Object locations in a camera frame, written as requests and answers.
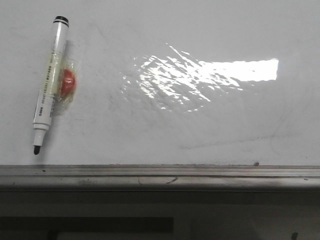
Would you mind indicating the red magnet taped to marker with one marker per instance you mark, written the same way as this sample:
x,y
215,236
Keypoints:
x,y
67,82

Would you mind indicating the white black whiteboard marker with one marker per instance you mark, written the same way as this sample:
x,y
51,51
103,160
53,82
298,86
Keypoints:
x,y
50,82

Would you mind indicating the white whiteboard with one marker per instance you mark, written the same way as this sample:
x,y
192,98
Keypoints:
x,y
218,82

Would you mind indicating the aluminium whiteboard frame rail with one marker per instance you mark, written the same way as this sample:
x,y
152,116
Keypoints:
x,y
152,177

